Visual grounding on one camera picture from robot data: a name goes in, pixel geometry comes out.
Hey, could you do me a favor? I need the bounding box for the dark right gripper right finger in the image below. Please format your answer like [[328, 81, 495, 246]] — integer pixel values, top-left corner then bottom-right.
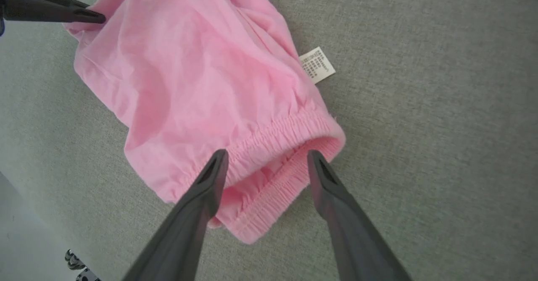
[[306, 149, 413, 281]]

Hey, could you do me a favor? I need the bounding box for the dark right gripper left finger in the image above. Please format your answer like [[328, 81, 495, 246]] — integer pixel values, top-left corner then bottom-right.
[[121, 148, 230, 281]]

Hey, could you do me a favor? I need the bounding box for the pink garment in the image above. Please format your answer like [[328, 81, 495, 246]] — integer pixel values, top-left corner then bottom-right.
[[63, 0, 347, 245]]

